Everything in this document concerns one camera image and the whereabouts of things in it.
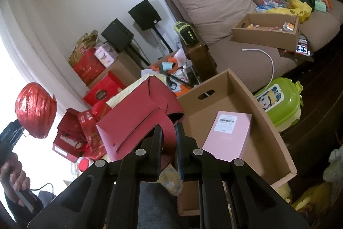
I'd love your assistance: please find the floor box of clutter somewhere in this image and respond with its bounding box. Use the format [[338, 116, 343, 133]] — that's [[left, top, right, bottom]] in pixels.
[[141, 49, 201, 96]]

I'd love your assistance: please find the brown sofa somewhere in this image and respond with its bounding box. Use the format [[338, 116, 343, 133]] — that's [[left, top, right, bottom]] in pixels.
[[165, 0, 342, 91]]

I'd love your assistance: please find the white red lint brush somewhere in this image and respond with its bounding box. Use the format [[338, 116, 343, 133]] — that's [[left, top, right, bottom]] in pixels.
[[78, 158, 90, 173]]

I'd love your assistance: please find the yellow plastic bag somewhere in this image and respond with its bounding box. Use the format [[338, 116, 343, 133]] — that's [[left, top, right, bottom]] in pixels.
[[264, 0, 312, 23]]

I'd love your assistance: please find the shallow cardboard tray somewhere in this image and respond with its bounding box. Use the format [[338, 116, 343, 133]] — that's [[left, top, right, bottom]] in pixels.
[[231, 13, 299, 52]]

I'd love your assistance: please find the red chocolate gift box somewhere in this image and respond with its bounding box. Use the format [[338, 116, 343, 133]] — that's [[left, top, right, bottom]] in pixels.
[[83, 72, 126, 106]]

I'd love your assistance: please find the red tall gift bag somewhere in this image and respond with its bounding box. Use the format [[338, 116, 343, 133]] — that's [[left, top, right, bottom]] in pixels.
[[73, 48, 106, 86]]

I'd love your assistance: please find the red foil ball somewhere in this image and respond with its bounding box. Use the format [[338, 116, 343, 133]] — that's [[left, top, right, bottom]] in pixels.
[[15, 82, 57, 139]]

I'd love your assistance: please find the green cartoon lunch box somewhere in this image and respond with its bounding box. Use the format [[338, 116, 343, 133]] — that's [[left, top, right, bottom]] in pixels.
[[255, 77, 304, 132]]

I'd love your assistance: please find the left black speaker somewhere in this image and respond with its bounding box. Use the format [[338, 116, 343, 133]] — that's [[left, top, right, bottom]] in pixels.
[[101, 19, 134, 53]]

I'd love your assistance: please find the green portable radio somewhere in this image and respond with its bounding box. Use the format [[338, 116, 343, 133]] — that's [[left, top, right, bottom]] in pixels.
[[174, 21, 198, 46]]

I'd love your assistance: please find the brown sofa cushion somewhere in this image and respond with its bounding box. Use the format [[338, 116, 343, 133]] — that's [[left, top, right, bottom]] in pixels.
[[178, 0, 256, 45]]

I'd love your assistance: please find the white charging cable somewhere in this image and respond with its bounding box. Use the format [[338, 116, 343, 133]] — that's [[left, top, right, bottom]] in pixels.
[[241, 48, 274, 96]]

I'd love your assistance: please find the yellow plaid tablecloth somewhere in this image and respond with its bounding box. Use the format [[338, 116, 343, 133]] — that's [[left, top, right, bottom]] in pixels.
[[77, 76, 184, 170]]

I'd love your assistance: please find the red carton with label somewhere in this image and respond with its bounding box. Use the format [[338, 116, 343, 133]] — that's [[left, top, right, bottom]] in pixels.
[[52, 134, 81, 163]]

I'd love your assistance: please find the brown paper bag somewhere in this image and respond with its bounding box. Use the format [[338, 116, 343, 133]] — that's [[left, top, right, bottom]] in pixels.
[[68, 30, 98, 67]]

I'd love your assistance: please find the small pink white box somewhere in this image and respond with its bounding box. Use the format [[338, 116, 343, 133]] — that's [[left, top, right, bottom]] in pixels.
[[94, 43, 119, 68]]

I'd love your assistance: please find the long red envelope pack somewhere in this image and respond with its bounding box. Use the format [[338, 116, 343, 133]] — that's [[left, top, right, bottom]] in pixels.
[[77, 110, 106, 161]]

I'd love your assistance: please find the black speaker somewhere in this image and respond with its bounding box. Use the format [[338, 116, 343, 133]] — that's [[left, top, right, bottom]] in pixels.
[[101, 19, 134, 53], [128, 0, 161, 31]]

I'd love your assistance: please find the brown cardboard box stack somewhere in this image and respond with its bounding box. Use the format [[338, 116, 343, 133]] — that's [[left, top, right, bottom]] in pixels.
[[88, 52, 141, 88]]

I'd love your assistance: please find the right black speaker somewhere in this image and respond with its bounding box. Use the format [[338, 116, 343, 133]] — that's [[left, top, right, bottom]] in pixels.
[[128, 0, 161, 31]]

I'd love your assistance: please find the white curtain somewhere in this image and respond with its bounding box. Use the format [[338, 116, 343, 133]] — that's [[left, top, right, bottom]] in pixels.
[[1, 0, 88, 114]]

